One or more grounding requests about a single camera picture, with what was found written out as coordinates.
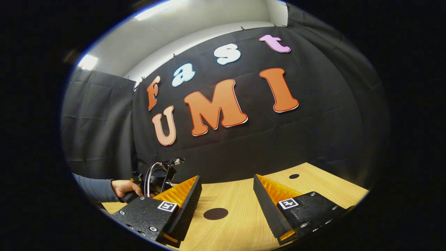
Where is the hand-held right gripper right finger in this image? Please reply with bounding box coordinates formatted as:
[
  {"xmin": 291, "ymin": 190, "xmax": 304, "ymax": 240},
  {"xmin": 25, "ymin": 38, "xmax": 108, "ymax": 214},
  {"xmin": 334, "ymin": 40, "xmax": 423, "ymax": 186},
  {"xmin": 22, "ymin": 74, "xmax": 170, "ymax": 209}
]
[{"xmin": 253, "ymin": 174, "xmax": 353, "ymax": 246}]

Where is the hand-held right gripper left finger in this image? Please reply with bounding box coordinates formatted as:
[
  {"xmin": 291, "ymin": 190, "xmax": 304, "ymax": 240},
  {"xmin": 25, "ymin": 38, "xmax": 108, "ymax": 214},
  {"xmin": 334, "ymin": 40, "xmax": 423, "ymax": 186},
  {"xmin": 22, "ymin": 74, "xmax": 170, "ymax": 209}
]
[{"xmin": 111, "ymin": 175, "xmax": 203, "ymax": 249}]

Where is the dark round coaster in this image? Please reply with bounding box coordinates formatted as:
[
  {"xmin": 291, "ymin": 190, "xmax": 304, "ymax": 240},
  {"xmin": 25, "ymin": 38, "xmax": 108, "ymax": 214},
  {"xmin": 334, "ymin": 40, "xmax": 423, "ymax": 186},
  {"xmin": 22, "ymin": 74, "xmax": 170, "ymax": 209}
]
[{"xmin": 203, "ymin": 207, "xmax": 229, "ymax": 221}]

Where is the wooden desktop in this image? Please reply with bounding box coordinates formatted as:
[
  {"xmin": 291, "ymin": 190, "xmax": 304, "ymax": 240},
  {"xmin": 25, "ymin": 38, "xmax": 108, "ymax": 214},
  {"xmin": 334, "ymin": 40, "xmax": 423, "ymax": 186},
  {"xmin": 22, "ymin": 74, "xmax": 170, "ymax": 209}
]
[{"xmin": 101, "ymin": 162, "xmax": 370, "ymax": 251}]

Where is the black backdrop cloth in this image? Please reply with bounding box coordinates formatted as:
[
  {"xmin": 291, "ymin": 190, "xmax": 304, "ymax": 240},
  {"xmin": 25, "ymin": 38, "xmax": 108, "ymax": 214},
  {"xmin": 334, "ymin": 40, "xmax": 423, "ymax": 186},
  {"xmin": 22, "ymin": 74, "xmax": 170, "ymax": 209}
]
[{"xmin": 132, "ymin": 26, "xmax": 349, "ymax": 185}]

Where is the dark grey hanging cloth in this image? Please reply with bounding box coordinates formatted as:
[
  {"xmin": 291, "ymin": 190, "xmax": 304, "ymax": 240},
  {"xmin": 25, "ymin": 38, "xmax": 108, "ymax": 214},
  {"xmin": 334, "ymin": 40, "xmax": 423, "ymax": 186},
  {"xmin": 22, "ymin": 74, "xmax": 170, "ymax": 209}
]
[
  {"xmin": 60, "ymin": 68, "xmax": 137, "ymax": 182},
  {"xmin": 286, "ymin": 3, "xmax": 390, "ymax": 189}
]

